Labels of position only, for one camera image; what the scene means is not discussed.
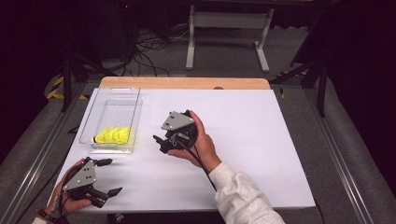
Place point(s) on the yellow black floor tape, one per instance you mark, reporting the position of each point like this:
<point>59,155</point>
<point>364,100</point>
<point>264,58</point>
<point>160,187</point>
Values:
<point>53,93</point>

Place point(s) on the black flat device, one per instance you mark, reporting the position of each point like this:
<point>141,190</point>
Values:
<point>171,219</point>

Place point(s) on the aluminium floor rail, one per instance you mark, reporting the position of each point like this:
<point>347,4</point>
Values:
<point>34,168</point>
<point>339,161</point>

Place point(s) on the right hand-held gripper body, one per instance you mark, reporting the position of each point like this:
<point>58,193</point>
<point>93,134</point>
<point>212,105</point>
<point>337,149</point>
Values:
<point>177,121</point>

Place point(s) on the wooden table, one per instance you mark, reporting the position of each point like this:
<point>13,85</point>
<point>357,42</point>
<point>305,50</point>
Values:
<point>183,83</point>

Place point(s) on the person's right hand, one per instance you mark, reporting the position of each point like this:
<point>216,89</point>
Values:
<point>204,149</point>

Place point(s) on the person's left hand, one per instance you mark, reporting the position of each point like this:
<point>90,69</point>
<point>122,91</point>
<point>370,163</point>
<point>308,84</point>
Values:
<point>70,207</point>

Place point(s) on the white table cover sheet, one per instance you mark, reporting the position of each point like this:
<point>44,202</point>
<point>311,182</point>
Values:
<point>249,130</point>

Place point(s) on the black metal stand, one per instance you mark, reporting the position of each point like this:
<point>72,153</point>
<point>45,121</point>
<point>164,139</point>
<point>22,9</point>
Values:
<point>321,90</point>
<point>66,84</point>

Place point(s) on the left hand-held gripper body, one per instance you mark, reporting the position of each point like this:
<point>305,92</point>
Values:
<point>81,179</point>

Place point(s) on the clear plastic container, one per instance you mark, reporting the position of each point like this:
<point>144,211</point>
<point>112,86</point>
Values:
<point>118,105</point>

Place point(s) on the white metal table frame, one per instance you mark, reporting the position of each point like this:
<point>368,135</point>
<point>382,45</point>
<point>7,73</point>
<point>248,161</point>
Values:
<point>229,20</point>

